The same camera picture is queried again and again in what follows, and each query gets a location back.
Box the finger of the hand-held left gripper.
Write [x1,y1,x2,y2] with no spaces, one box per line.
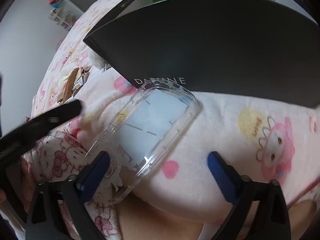
[15,99,84,137]

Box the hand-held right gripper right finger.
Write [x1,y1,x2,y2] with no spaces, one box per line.
[207,151,292,240]

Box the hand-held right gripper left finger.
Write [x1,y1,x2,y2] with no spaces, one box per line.
[25,151,123,240]

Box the clear plastic phone case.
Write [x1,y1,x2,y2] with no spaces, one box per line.
[84,82,200,205]

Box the person's left hand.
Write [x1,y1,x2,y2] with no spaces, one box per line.
[0,156,38,214]

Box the wooden comb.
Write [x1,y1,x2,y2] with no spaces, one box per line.
[61,67,83,103]

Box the pink cartoon printed blanket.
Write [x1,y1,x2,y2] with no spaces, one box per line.
[21,0,320,240]

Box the white shelf rack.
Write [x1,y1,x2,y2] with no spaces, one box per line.
[49,9,78,32]

